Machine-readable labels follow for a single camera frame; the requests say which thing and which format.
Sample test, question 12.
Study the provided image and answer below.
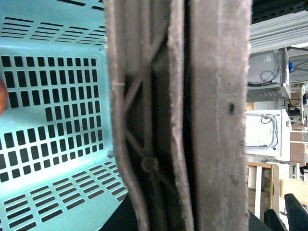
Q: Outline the white appliance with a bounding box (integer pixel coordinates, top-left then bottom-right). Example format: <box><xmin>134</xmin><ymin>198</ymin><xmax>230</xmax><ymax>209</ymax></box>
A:
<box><xmin>245</xmin><ymin>109</ymin><xmax>292</xmax><ymax>163</ymax></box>
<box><xmin>246</xmin><ymin>48</ymin><xmax>291</xmax><ymax>103</ymax></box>

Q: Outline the red yellow apple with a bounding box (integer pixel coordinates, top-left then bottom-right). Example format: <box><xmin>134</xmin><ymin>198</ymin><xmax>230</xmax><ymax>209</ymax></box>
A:
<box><xmin>0</xmin><ymin>78</ymin><xmax>8</xmax><ymax>115</ymax></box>

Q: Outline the cardboard box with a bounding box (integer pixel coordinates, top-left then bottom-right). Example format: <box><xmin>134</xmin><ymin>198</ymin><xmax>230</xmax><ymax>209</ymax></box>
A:
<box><xmin>279</xmin><ymin>178</ymin><xmax>308</xmax><ymax>205</ymax></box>

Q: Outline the upper white appliance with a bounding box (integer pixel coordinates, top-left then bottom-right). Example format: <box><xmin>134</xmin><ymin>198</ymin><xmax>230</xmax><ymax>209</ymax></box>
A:
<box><xmin>246</xmin><ymin>48</ymin><xmax>291</xmax><ymax>103</ymax></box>

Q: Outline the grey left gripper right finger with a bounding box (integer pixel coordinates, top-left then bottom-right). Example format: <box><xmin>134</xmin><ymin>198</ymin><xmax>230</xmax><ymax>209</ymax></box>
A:
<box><xmin>189</xmin><ymin>0</ymin><xmax>252</xmax><ymax>231</ymax></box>

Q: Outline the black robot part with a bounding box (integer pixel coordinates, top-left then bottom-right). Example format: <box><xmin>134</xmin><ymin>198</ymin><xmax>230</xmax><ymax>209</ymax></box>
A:
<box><xmin>264</xmin><ymin>193</ymin><xmax>308</xmax><ymax>231</ymax></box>

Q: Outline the light blue perforated basket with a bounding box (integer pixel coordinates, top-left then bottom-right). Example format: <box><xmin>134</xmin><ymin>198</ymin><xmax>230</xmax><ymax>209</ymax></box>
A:
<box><xmin>0</xmin><ymin>0</ymin><xmax>128</xmax><ymax>231</ymax></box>

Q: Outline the lower white appliance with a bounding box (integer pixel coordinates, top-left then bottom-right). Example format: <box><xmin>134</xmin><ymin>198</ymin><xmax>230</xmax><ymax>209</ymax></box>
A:
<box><xmin>245</xmin><ymin>109</ymin><xmax>292</xmax><ymax>163</ymax></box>

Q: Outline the wooden frame panel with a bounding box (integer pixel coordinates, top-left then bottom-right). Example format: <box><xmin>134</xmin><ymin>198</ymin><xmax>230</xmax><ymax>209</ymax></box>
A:
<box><xmin>247</xmin><ymin>162</ymin><xmax>280</xmax><ymax>221</ymax></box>

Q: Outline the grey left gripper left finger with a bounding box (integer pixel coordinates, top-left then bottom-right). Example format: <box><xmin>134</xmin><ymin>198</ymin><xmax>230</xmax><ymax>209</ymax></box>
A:
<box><xmin>104</xmin><ymin>0</ymin><xmax>194</xmax><ymax>231</ymax></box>

